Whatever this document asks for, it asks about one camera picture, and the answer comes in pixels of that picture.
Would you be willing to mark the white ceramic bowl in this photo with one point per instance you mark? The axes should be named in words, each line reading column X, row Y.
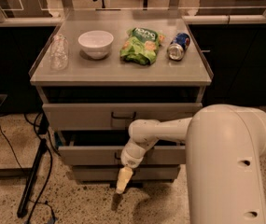
column 96, row 44

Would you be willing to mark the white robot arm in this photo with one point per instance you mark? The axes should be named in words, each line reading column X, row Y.
column 223, row 146

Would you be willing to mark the grey drawer cabinet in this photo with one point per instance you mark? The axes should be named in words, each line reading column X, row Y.
column 111, row 80

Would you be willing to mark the blue soda can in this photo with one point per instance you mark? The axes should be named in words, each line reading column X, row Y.
column 178, row 46

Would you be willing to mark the black stand leg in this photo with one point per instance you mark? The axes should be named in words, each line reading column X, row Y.
column 39, row 126

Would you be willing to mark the grey bottom drawer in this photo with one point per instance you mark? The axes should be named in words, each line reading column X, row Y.
column 110, row 173

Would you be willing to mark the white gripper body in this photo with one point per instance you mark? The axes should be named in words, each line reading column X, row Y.
column 129, row 160

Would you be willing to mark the grey drawer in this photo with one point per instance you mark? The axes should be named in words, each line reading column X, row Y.
column 110, row 173
column 88, row 117
column 104, row 148

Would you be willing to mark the clear plastic bottle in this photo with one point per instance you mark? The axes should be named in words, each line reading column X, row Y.
column 59, row 52

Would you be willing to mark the grey top drawer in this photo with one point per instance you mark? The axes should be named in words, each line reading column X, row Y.
column 88, row 117

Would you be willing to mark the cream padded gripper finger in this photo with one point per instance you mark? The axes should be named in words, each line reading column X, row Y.
column 125, row 175

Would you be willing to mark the green chip bag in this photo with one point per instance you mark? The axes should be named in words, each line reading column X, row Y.
column 142, row 46

